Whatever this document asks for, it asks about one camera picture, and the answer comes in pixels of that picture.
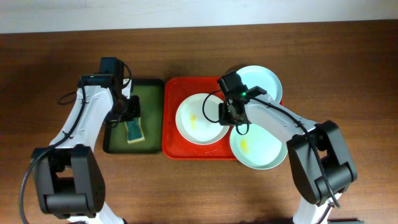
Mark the green yellow sponge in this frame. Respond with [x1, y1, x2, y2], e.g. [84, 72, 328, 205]
[124, 118, 145, 144]

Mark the light green plate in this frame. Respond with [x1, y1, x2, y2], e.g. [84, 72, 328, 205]
[229, 124, 287, 170]

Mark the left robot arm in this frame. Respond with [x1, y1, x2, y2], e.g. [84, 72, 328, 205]
[27, 73, 140, 223]

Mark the light blue plate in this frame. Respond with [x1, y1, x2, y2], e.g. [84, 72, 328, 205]
[237, 65, 282, 103]

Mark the red plastic tray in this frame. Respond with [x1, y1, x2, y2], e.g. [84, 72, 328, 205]
[161, 76, 284, 161]

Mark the white plate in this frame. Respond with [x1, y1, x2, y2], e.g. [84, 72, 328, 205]
[175, 93, 229, 145]

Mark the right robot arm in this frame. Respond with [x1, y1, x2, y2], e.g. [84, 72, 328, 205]
[219, 85, 358, 223]

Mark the dark green tray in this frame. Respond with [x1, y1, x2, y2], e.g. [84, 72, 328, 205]
[103, 79, 165, 154]

